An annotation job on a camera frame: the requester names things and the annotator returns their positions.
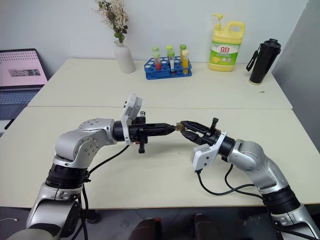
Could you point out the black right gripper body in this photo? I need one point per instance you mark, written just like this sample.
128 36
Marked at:
211 137

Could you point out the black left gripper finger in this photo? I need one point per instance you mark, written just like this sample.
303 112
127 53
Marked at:
160 132
160 126

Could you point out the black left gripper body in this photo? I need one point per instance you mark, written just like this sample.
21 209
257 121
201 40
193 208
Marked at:
138 130

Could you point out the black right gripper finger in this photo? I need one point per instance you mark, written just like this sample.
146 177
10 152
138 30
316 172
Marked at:
196 138
196 126

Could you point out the small brass padlock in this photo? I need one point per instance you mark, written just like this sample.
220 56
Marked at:
180 127

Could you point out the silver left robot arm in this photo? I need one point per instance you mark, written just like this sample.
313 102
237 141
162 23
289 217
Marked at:
82 140

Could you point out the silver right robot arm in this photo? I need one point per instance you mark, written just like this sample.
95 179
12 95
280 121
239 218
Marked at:
252 160

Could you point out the blue test tube rack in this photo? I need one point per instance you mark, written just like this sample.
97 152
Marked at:
152 74

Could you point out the yellow-capped yellow liquid tube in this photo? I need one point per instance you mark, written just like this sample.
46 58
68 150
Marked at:
185 62

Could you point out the green-capped white liquid tube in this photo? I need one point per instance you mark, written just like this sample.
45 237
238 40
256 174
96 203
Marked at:
171 62

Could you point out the green-capped red liquid tube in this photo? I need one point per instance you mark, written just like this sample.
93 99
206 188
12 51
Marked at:
157 61

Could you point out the white ceramic vase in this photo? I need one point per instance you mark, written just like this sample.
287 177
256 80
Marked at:
124 58

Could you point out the green-capped test tube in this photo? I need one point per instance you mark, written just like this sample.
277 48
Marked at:
155 48
182 46
169 47

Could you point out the yellow dish soap pump bottle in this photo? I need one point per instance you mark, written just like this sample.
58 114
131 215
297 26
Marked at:
225 50

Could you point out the dark rounded shape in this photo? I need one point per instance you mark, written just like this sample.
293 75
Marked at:
150 230
203 227

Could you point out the black table foot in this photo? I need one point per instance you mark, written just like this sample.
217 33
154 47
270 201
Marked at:
93 216

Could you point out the dried flower bunch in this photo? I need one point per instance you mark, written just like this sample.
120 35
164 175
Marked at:
113 16

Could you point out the black pen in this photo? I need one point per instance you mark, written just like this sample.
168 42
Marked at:
11 124

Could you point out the open laptop computer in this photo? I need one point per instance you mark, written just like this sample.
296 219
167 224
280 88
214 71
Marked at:
20 72

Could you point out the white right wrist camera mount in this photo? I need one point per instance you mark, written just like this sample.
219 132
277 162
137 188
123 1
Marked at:
203 156

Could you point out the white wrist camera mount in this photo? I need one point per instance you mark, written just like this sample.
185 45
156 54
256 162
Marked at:
132 106
203 156

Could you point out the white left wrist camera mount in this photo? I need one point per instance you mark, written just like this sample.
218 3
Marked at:
132 106

